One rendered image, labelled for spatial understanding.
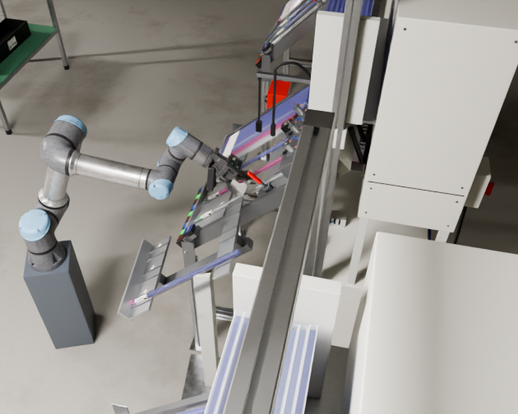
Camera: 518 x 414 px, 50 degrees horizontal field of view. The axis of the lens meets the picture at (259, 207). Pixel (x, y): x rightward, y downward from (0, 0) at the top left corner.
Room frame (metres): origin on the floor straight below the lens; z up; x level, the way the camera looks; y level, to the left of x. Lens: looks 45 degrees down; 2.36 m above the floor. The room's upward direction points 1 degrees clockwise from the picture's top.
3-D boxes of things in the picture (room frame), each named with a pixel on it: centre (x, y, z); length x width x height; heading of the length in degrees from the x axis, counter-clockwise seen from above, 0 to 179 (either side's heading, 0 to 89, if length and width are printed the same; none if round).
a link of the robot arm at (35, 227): (1.51, 0.88, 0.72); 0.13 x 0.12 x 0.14; 173
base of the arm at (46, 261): (1.50, 0.88, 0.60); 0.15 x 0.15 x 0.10
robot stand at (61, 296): (1.50, 0.88, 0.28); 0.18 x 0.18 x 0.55; 11
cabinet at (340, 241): (1.68, -0.40, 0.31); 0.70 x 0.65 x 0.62; 168
